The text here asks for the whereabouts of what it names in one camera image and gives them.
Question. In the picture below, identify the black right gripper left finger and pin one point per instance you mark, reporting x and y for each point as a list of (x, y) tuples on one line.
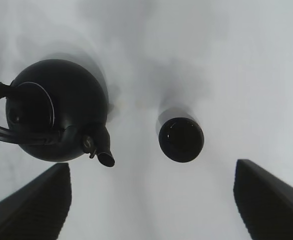
[(38, 210)]

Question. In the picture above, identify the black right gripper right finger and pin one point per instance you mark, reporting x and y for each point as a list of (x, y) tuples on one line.
[(264, 202)]

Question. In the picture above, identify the black round teapot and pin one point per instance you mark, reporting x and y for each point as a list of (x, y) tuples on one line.
[(56, 111)]

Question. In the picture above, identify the small black teacup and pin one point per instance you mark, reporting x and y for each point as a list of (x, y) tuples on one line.
[(181, 139)]

